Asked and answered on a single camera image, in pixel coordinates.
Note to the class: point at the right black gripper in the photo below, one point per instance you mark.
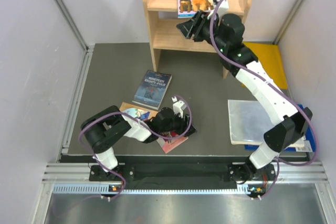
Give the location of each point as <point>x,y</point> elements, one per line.
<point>201,23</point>

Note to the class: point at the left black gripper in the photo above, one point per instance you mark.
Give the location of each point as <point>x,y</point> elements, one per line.
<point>184,125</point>

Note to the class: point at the red castle picture book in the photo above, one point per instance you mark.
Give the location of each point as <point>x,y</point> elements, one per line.
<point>169,145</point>

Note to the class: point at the dark Nineteen Eighty-Four book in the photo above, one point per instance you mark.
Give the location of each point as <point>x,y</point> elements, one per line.
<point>152,89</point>

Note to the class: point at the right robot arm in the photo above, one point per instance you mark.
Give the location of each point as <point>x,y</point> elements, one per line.
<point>244,65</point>

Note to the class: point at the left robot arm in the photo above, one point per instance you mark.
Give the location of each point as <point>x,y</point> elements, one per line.
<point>104,129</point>

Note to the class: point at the orange Othello picture book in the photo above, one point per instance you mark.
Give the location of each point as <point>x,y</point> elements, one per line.
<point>137,112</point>

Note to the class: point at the wooden two-tier shelf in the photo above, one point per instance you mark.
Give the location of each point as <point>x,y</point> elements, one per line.
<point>163,33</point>

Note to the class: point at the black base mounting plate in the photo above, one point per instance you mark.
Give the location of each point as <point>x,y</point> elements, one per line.
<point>180,176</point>

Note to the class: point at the clear plastic file folder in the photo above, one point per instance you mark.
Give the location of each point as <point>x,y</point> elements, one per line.
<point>248,122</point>

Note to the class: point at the yellow file folder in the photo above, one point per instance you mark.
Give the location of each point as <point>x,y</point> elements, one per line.
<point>270,58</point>

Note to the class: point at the blue file folder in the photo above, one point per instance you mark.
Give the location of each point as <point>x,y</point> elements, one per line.
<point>308,140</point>

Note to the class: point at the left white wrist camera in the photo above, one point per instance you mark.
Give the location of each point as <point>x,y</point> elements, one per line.
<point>178,106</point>

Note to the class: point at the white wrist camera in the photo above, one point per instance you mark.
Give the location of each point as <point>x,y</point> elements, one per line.
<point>178,106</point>
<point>222,5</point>

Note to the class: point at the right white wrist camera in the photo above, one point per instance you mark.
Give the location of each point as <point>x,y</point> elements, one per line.
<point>222,5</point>

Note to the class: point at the aluminium front rail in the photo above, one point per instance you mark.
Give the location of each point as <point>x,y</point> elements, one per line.
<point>80,178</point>

